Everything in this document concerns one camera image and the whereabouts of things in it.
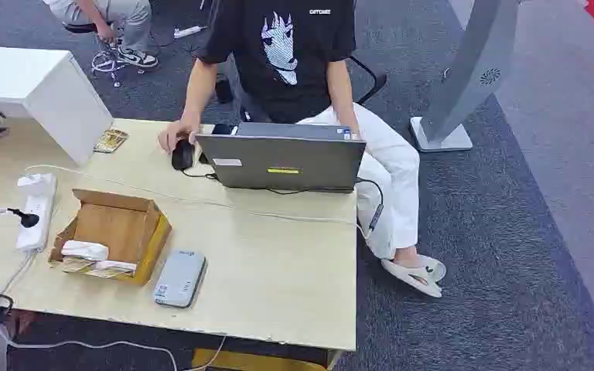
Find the grey laptop computer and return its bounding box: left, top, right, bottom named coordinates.
left=195, top=121, right=367, bottom=195

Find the pale wooden desk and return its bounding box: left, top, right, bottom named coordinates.
left=0, top=117, right=358, bottom=352

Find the black computer mouse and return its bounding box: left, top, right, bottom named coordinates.
left=171, top=138, right=196, bottom=172

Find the black office chair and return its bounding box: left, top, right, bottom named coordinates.
left=346, top=54, right=388, bottom=107

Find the person seated at desk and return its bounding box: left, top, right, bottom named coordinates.
left=157, top=0, right=448, bottom=299

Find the grey card reader device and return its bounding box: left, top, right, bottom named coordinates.
left=153, top=250, right=208, bottom=310

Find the open wooden card box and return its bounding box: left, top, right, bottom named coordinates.
left=48, top=189, right=173, bottom=287

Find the white power strip on floor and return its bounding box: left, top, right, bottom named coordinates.
left=173, top=25, right=208, bottom=40

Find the yellow printed card pack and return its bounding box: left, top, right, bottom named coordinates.
left=93, top=128, right=129, bottom=154

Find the grey floor stand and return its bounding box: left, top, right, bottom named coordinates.
left=409, top=0, right=521, bottom=154

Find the person seated in background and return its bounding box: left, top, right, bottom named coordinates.
left=42, top=0, right=160, bottom=70

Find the white charger plug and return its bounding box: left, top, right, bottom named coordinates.
left=17, top=172, right=55, bottom=196

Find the white cabinet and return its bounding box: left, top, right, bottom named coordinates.
left=0, top=45, right=114, bottom=168

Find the white cable across desk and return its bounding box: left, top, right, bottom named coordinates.
left=22, top=164, right=369, bottom=242

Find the black laptop cable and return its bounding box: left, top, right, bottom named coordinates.
left=181, top=168, right=385, bottom=233

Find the black power plug with cable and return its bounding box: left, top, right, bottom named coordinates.
left=0, top=207, right=41, bottom=254

